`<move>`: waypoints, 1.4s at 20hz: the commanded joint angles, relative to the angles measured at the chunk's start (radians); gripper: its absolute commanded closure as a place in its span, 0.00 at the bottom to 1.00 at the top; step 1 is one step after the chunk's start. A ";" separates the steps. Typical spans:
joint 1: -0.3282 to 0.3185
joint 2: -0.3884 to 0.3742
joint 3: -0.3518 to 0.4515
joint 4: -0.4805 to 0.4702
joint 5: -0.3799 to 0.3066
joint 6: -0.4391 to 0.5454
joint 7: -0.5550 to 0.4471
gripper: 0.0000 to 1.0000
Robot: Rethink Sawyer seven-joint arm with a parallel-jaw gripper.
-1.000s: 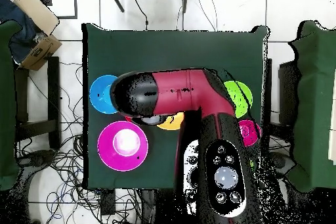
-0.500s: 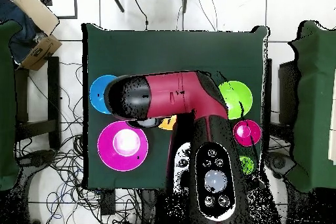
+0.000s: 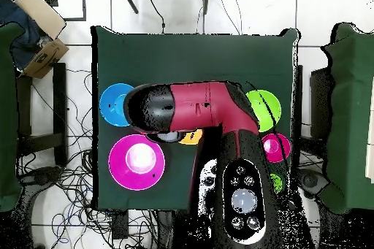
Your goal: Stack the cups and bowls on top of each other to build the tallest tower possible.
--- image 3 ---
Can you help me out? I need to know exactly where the large orange bowl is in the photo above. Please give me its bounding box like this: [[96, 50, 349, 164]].
[[178, 128, 205, 145]]

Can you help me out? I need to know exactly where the dark green tablecloth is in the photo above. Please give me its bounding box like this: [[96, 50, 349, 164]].
[[91, 25, 301, 212]]

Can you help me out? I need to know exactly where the large pink bowl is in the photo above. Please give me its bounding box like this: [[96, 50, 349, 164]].
[[108, 134, 167, 191]]

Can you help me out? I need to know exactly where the blue bowl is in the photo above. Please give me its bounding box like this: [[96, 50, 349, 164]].
[[99, 83, 136, 128]]

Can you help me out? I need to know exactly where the light green bowl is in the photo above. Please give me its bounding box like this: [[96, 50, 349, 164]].
[[245, 89, 282, 134]]

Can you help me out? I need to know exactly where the small crimson bowl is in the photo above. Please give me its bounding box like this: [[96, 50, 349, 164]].
[[261, 132, 292, 164]]

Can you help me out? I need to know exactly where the green cup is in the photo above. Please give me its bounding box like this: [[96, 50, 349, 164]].
[[269, 172, 284, 194]]

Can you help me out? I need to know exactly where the black power strip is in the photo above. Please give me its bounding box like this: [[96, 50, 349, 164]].
[[112, 210, 130, 240]]

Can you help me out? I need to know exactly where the brown cardboard box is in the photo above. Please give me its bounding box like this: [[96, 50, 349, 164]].
[[23, 38, 70, 80]]

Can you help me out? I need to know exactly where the green cloth covered table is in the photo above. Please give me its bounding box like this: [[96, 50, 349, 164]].
[[320, 22, 374, 214], [0, 22, 26, 212]]

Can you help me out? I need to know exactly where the beige box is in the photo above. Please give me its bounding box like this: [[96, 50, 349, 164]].
[[13, 0, 67, 40]]

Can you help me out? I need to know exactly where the dark blue cloth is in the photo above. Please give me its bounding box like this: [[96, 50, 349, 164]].
[[0, 0, 45, 70]]

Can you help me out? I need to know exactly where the black cable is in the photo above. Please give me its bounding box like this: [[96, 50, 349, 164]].
[[148, 0, 167, 34]]

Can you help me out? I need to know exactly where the tangle of floor cables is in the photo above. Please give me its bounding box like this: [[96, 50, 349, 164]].
[[28, 69, 160, 249]]

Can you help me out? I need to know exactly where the black stool frame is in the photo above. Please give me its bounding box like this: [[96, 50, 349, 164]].
[[15, 62, 69, 168]]

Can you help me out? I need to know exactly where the grey pedestal foot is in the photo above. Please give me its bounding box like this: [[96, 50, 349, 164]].
[[294, 168, 331, 200], [20, 166, 63, 187]]

